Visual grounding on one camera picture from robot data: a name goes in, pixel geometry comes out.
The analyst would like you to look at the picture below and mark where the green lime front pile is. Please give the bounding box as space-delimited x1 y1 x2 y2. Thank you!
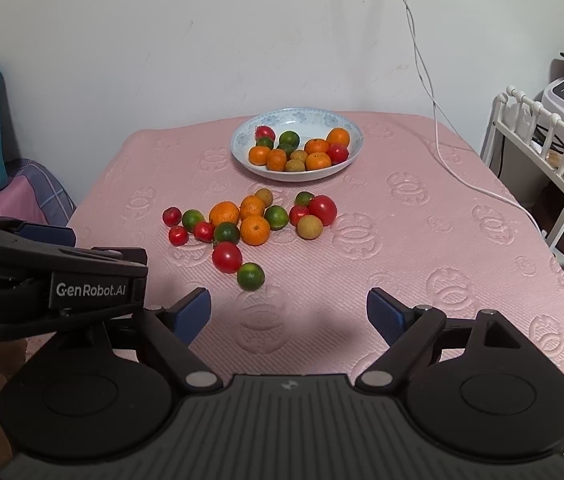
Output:
279 130 299 148

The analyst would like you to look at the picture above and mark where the green lime pile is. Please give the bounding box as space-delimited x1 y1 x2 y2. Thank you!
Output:
279 130 299 148
181 209 205 233

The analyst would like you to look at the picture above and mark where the orange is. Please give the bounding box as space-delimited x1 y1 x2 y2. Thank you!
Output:
326 127 350 148

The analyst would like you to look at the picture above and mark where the pink purple checked bedding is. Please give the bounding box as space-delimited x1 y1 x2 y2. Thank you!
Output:
0 158 76 226

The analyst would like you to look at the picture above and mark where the dark red small fruit left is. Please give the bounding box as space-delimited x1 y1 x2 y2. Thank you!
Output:
162 207 182 228

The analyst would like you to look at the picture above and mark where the small red tomato front left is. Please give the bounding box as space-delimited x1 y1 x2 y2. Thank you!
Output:
168 226 189 247

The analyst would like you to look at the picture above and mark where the small red tomato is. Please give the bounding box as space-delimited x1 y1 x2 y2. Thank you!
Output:
193 221 215 244
168 226 189 247

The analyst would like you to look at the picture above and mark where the green lime left pile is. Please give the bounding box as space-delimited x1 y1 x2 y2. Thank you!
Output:
181 209 205 233

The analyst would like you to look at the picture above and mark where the small red tomato middle left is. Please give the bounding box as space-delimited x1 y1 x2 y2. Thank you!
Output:
193 221 215 244

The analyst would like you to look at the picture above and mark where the dark green lime centre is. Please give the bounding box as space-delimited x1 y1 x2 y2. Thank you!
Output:
214 222 241 244

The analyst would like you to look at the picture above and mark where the orange tangerine left pile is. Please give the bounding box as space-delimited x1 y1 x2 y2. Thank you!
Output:
209 200 241 226

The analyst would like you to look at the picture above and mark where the orange tangerine pile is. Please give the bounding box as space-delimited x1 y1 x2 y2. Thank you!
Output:
240 216 271 246
209 200 241 226
240 195 267 220

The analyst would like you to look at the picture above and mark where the pink embossed tablecloth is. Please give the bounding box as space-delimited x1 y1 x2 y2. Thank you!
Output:
70 113 564 378

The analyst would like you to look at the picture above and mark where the orange tangerine middle pile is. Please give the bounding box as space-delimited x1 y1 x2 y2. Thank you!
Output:
240 195 267 220

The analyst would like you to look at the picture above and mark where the orange tangerine front pile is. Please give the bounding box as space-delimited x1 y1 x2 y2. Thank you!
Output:
240 216 271 246

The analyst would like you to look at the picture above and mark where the tan longan top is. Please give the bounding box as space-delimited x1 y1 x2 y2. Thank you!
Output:
255 188 273 208

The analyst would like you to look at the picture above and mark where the tan longan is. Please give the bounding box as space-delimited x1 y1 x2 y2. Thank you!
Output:
296 214 323 240
255 188 273 208

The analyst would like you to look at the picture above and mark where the small red fruit centre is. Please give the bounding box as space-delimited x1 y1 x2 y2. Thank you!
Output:
288 205 309 226

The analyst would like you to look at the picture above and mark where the tan longan right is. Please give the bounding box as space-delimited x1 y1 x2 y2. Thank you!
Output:
296 214 323 240

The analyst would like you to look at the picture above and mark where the large red tomato right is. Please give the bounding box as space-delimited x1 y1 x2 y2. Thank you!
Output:
308 195 338 226

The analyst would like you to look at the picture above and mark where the small green lime top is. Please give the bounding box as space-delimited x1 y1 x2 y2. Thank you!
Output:
294 191 314 207

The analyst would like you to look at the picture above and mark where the blue floral white bowl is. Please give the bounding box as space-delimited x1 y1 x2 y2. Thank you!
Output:
230 107 363 183

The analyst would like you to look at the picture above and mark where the white cable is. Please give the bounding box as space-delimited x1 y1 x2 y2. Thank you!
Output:
361 0 544 221

